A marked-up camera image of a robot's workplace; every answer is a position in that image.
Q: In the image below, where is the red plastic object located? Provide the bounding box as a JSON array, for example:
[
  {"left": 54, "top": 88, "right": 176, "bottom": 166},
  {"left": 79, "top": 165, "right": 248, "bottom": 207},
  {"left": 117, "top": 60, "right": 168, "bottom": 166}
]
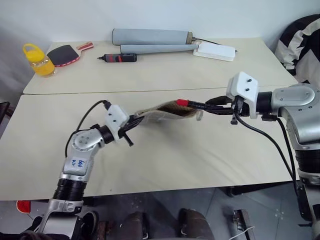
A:
[{"left": 16, "top": 199, "right": 32, "bottom": 215}]

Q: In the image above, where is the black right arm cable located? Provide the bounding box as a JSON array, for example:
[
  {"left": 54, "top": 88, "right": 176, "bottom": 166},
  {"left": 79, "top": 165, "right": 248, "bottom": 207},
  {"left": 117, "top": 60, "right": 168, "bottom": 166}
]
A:
[{"left": 234, "top": 115, "right": 309, "bottom": 222}]

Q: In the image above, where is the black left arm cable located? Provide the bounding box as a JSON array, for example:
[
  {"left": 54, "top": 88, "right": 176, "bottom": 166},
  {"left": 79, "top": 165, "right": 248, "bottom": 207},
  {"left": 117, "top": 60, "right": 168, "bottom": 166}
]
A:
[{"left": 64, "top": 100, "right": 111, "bottom": 157}]

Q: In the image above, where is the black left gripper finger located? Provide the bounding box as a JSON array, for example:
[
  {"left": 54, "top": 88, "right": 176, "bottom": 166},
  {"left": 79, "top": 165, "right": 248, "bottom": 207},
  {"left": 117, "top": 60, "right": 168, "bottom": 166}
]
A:
[
  {"left": 124, "top": 117, "right": 148, "bottom": 132},
  {"left": 127, "top": 113, "right": 146, "bottom": 125}
]

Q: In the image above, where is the black and red table-tennis paddle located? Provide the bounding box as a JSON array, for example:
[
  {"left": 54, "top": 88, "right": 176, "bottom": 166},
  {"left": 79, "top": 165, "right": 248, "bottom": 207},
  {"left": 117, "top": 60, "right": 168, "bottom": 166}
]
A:
[{"left": 46, "top": 41, "right": 95, "bottom": 68}]

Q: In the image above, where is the rusty metal bar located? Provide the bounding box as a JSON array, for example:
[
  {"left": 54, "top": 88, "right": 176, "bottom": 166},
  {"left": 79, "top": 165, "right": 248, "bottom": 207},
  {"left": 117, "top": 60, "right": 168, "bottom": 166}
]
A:
[{"left": 231, "top": 208, "right": 257, "bottom": 240}]

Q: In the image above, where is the dark rounded shape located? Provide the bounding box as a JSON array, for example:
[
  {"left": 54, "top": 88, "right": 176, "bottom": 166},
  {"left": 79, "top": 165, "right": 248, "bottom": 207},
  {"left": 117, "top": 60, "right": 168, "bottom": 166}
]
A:
[
  {"left": 177, "top": 208, "right": 216, "bottom": 240},
  {"left": 121, "top": 211, "right": 151, "bottom": 240},
  {"left": 81, "top": 210, "right": 100, "bottom": 240}
]

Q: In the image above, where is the dark chair edge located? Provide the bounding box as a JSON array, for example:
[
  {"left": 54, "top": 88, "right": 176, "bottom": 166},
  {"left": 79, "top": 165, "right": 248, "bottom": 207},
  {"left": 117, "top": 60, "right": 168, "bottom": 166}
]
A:
[{"left": 0, "top": 99, "right": 14, "bottom": 133}]

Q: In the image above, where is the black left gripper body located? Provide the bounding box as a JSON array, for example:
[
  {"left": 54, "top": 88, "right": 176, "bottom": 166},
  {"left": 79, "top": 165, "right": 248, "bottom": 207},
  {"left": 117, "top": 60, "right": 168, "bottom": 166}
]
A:
[{"left": 117, "top": 119, "right": 135, "bottom": 148}]

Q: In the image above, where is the small grey rolled mat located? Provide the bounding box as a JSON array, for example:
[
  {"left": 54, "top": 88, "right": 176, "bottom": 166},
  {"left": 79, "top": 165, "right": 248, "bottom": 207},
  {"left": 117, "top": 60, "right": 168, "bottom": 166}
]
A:
[{"left": 119, "top": 42, "right": 200, "bottom": 55}]

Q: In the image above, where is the yellow-lidded bottle of orange liquid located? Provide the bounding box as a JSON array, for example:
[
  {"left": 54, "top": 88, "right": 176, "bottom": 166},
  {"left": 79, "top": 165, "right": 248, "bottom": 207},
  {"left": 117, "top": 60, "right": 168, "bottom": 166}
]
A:
[{"left": 22, "top": 42, "right": 57, "bottom": 78}]

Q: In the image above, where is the large grey rolled mat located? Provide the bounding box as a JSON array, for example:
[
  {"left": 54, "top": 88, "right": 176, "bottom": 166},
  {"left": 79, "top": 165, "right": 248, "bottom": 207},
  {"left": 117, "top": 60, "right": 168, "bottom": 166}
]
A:
[{"left": 111, "top": 28, "right": 196, "bottom": 47}]

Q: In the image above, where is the thin white cable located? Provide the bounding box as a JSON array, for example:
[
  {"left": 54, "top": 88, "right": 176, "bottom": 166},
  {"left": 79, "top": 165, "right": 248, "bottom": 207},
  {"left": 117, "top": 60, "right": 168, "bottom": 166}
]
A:
[{"left": 228, "top": 225, "right": 255, "bottom": 240}]

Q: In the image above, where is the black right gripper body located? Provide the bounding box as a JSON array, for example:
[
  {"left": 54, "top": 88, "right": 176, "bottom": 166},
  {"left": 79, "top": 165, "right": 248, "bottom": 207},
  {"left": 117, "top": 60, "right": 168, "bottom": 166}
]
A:
[{"left": 229, "top": 95, "right": 251, "bottom": 126}]

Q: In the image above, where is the black marker with red cap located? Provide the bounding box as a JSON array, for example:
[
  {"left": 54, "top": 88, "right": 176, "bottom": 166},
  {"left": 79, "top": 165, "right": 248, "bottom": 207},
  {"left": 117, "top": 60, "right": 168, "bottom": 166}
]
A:
[{"left": 175, "top": 98, "right": 213, "bottom": 112}]

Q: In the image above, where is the thick black and red marker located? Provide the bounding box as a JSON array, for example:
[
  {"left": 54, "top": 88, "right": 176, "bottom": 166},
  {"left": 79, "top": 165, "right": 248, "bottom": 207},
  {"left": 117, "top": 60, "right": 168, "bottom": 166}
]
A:
[{"left": 96, "top": 52, "right": 138, "bottom": 64}]

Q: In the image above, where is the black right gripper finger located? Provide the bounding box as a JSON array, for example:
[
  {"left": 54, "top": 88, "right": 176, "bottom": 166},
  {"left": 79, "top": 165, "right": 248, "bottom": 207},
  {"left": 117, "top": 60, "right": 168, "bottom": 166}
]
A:
[
  {"left": 205, "top": 95, "right": 234, "bottom": 106},
  {"left": 197, "top": 104, "right": 236, "bottom": 116}
]

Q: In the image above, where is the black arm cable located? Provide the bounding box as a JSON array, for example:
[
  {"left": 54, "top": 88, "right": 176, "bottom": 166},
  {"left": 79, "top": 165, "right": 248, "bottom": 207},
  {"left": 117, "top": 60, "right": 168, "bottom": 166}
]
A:
[
  {"left": 234, "top": 115, "right": 309, "bottom": 222},
  {"left": 64, "top": 100, "right": 111, "bottom": 157}
]

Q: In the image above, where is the dark table leg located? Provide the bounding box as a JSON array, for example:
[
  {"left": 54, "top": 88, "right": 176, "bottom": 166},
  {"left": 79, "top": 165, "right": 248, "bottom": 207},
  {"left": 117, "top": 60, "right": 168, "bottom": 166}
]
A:
[{"left": 225, "top": 185, "right": 252, "bottom": 199}]

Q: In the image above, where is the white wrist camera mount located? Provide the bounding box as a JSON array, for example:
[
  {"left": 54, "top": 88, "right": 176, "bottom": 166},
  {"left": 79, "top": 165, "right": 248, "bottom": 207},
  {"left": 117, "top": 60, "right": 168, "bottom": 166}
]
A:
[
  {"left": 225, "top": 71, "right": 260, "bottom": 119},
  {"left": 105, "top": 104, "right": 130, "bottom": 143}
]

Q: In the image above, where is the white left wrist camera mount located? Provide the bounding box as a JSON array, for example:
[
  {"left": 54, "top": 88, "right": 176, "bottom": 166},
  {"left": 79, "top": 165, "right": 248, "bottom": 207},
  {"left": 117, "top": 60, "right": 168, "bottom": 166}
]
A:
[{"left": 105, "top": 104, "right": 130, "bottom": 143}]

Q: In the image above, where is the black and white jacket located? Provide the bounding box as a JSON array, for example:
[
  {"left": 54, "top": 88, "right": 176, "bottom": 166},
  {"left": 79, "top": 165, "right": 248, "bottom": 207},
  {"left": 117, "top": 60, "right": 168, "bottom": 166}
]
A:
[{"left": 274, "top": 13, "right": 320, "bottom": 84}]

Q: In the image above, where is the white flat power box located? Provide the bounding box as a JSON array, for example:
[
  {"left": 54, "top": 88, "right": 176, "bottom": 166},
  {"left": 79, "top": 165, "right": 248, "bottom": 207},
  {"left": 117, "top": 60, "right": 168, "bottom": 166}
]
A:
[{"left": 192, "top": 41, "right": 238, "bottom": 63}]

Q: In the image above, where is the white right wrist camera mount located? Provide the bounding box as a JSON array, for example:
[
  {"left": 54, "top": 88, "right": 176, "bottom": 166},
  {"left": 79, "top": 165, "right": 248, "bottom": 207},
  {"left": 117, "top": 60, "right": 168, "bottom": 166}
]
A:
[{"left": 225, "top": 71, "right": 260, "bottom": 119}]

